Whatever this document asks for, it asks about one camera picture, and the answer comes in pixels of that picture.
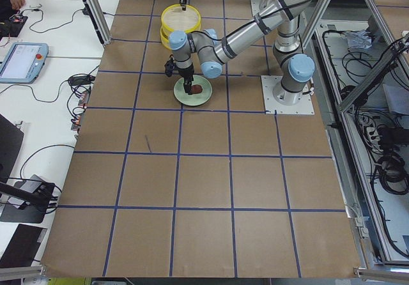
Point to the teach pendant tablet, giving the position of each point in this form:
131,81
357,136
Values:
23,62

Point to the brown steamed bun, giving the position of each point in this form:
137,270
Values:
197,89

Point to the yellow steamer layer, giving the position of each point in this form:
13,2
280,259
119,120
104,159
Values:
164,36
173,17

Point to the light green plate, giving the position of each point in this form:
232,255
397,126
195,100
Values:
197,99

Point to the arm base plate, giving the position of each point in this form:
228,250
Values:
279,101
258,5

